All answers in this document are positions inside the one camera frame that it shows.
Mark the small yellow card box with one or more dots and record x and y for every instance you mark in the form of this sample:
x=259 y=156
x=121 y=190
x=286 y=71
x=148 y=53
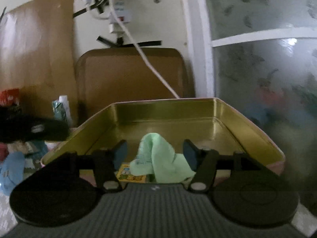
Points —
x=130 y=174

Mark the pink rectangular tin box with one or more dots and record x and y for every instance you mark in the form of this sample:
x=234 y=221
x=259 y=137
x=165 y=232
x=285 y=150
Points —
x=208 y=123

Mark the light green cloth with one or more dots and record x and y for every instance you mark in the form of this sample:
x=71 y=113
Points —
x=157 y=157

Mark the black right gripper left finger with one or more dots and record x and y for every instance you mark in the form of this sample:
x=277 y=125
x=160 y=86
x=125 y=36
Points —
x=68 y=188

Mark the green drink carton white cap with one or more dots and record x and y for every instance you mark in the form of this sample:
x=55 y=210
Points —
x=61 y=110

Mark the light blue cloth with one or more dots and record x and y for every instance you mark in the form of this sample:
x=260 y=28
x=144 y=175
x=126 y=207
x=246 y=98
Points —
x=12 y=170

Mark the brown tray leaning on wall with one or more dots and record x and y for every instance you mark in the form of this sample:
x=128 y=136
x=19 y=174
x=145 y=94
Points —
x=106 y=76

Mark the white power strip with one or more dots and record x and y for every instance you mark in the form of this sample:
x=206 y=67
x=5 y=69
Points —
x=118 y=11

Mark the frosted glass door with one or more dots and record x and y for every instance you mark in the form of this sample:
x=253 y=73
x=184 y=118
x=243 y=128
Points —
x=259 y=56

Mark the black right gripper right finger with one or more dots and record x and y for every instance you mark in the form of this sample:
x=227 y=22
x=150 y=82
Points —
x=240 y=188

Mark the red cereal box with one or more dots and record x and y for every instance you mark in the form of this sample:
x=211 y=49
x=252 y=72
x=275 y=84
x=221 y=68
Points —
x=9 y=97

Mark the brown cardboard sheet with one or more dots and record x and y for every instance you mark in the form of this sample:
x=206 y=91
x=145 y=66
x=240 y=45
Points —
x=37 y=47

